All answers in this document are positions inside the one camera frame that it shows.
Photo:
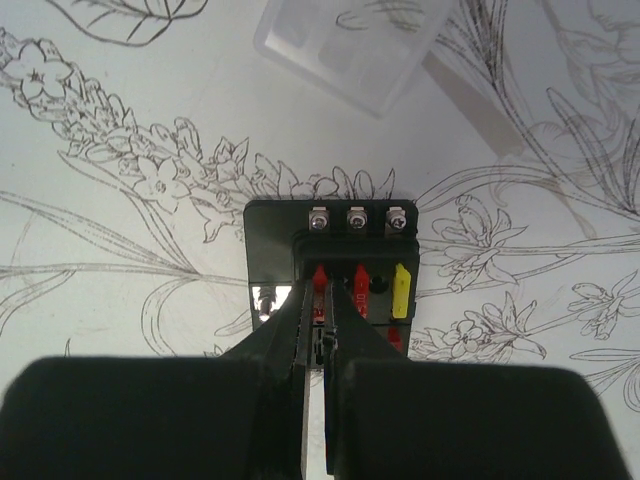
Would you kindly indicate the clear plastic fuse box cover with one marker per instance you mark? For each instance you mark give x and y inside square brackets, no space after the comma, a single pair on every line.
[364,52]

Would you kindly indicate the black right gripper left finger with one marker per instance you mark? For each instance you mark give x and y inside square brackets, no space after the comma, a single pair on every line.
[240,415]

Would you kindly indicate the red blade fuse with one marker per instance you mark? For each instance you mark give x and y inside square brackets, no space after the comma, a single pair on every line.
[396,339]
[320,282]
[361,289]

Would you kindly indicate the yellow blade fuse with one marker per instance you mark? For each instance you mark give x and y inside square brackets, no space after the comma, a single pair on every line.
[401,291]

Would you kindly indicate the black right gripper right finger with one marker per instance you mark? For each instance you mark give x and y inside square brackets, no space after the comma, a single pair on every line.
[388,417]

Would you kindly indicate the black fuse box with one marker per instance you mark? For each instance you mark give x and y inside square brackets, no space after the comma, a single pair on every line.
[286,240]

